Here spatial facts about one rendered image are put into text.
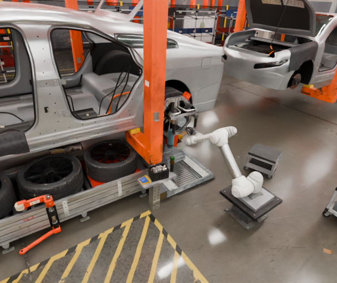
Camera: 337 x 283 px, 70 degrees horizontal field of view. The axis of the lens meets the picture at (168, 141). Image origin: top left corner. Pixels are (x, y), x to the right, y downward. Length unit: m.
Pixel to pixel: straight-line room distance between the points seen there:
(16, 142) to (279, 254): 2.87
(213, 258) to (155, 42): 2.13
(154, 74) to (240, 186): 1.42
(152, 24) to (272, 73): 3.28
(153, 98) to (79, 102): 1.44
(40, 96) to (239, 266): 2.53
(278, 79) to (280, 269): 3.46
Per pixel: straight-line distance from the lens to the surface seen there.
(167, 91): 3.14
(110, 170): 2.88
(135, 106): 3.03
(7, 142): 2.81
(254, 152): 3.72
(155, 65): 2.35
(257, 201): 2.88
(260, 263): 2.82
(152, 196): 2.87
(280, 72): 5.16
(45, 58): 2.62
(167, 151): 3.61
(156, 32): 2.31
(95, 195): 2.82
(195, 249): 2.74
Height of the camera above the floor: 2.21
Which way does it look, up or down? 31 degrees down
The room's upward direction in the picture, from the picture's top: 3 degrees clockwise
